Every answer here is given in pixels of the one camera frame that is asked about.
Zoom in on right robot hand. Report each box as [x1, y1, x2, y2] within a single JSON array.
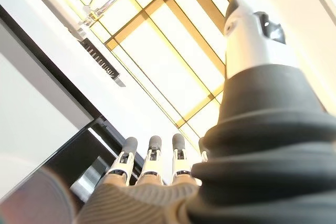
[[75, 0, 336, 224]]

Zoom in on built-in dishwasher with open door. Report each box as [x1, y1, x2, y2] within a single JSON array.
[[44, 115, 148, 204]]

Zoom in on stainless steel sink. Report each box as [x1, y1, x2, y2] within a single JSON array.
[[67, 23, 127, 88]]

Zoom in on black dish drying rack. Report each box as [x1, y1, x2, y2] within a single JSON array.
[[80, 37, 121, 81]]

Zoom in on chrome gooseneck kitchen faucet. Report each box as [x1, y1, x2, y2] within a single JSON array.
[[78, 0, 139, 28]]

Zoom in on narrow white cabinet door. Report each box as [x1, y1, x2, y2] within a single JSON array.
[[0, 52, 95, 196]]

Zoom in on yellow window with dark frame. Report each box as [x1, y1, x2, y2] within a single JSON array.
[[56, 0, 243, 152]]

